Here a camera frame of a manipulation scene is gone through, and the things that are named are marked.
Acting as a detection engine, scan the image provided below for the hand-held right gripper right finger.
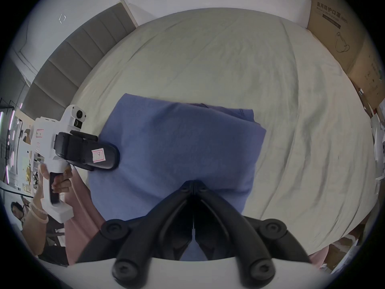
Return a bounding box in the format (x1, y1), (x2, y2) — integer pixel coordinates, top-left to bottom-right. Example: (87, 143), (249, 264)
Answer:
(194, 181), (312, 288)

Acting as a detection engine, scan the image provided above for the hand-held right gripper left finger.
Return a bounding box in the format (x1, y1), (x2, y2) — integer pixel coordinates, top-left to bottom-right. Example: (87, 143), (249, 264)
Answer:
(76, 181), (195, 289)

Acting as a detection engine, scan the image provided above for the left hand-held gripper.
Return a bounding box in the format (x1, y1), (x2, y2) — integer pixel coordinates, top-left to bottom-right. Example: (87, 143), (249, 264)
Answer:
(22, 104), (120, 224)

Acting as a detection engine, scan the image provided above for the blue garment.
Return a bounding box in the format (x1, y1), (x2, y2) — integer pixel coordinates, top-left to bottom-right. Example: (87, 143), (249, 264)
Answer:
(87, 93), (267, 261)

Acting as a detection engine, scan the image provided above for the person's left forearm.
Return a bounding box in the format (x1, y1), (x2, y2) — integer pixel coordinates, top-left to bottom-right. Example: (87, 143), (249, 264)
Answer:
(22, 191), (65, 257)

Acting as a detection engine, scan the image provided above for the person's left hand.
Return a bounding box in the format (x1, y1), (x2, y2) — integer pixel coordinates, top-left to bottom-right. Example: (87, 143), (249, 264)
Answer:
(31, 163), (74, 206)

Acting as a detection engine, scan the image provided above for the grey padded headboard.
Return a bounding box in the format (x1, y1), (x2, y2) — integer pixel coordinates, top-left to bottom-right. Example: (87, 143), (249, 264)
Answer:
(21, 0), (139, 120)

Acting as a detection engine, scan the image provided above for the bed with beige sheet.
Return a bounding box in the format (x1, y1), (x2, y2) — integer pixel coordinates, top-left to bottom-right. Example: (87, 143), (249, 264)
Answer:
(69, 8), (381, 252)

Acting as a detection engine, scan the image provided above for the brown cardboard carton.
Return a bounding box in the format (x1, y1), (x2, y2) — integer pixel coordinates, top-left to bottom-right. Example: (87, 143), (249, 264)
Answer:
(347, 37), (385, 111)
(306, 0), (366, 73)

